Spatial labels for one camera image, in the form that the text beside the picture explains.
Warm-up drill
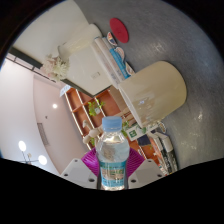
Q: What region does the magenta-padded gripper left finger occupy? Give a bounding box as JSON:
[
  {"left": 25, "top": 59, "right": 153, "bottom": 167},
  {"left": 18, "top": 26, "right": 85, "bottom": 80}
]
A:
[{"left": 59, "top": 147, "right": 100, "bottom": 190}]

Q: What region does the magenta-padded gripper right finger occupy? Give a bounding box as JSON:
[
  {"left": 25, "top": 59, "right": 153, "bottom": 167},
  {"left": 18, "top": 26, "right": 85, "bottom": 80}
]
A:
[{"left": 126, "top": 148, "right": 166, "bottom": 190}]

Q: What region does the clear water bottle blue cap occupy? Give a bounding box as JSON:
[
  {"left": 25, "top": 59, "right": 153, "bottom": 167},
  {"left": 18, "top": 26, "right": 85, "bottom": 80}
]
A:
[{"left": 95, "top": 115, "right": 131, "bottom": 191}]

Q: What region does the flat green and white box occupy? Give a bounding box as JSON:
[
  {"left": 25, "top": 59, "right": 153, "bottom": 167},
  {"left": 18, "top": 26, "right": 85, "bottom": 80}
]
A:
[{"left": 127, "top": 124, "right": 159, "bottom": 138}]

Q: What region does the ceiling air vent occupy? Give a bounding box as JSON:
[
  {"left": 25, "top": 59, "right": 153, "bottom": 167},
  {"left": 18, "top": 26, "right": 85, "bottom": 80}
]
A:
[{"left": 36, "top": 122, "right": 50, "bottom": 147}]

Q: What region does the branched ceiling lamp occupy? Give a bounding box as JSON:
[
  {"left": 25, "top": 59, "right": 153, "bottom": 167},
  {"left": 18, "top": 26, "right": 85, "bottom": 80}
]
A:
[{"left": 17, "top": 139, "right": 48, "bottom": 167}]

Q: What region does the wooden bookshelf unit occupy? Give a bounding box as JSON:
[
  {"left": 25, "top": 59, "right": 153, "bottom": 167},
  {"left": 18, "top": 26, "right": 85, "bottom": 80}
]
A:
[{"left": 64, "top": 87, "right": 161, "bottom": 166}]

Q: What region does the cream ceramic mug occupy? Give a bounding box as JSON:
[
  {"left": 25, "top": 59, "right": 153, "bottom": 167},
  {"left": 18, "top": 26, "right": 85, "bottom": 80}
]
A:
[{"left": 117, "top": 60, "right": 188, "bottom": 129}]

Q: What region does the white ribbed vase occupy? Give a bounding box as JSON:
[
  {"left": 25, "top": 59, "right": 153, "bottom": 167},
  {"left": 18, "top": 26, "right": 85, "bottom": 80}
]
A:
[{"left": 58, "top": 23, "right": 103, "bottom": 58}]

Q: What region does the flat round red coaster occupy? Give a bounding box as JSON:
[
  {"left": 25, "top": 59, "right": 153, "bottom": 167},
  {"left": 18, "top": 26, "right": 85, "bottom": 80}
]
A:
[{"left": 109, "top": 17, "right": 130, "bottom": 44}]

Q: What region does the white wall switch plate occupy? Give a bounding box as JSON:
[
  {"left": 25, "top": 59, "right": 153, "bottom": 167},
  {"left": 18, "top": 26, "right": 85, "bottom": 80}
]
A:
[{"left": 90, "top": 70, "right": 102, "bottom": 80}]

